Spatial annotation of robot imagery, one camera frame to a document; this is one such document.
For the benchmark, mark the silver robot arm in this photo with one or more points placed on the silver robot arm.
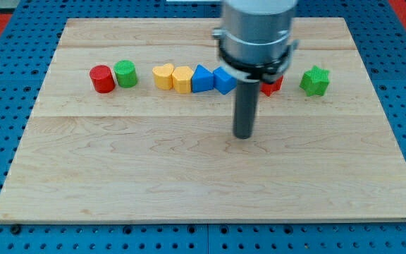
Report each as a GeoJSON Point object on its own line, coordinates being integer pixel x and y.
{"type": "Point", "coordinates": [253, 38]}

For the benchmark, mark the red star block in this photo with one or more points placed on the red star block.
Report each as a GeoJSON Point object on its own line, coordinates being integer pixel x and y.
{"type": "Point", "coordinates": [269, 88]}

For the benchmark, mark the green star block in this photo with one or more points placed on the green star block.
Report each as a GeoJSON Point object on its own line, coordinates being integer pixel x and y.
{"type": "Point", "coordinates": [315, 81]}

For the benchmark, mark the blue triangle block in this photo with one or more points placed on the blue triangle block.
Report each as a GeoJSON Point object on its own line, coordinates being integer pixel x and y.
{"type": "Point", "coordinates": [202, 79]}

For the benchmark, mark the blue cube block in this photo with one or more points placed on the blue cube block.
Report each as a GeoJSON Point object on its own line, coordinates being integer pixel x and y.
{"type": "Point", "coordinates": [223, 82]}

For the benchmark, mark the yellow hexagon block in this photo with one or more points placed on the yellow hexagon block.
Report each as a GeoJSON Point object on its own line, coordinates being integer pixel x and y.
{"type": "Point", "coordinates": [182, 79]}

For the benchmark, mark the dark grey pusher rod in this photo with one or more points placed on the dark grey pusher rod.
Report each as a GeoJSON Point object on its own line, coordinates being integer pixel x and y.
{"type": "Point", "coordinates": [246, 98]}

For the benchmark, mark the yellow heart block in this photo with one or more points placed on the yellow heart block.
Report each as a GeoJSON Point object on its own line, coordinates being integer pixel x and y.
{"type": "Point", "coordinates": [163, 76]}

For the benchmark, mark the wooden board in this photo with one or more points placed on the wooden board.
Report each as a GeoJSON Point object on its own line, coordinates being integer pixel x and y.
{"type": "Point", "coordinates": [141, 155]}

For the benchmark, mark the green cylinder block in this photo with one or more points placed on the green cylinder block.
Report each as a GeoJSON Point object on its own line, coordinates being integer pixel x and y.
{"type": "Point", "coordinates": [125, 73]}

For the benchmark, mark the red cylinder block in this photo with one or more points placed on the red cylinder block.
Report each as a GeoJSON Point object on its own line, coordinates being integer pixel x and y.
{"type": "Point", "coordinates": [102, 79]}

